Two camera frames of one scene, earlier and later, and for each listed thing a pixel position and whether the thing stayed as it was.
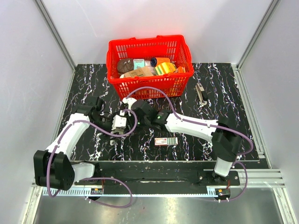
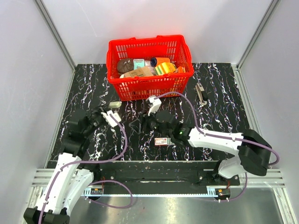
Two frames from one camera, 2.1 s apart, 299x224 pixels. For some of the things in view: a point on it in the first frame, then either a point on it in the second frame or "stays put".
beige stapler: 114,141 → 115,104
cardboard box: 142,71 stays put
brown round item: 125,65 stays put
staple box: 166,141 stays put
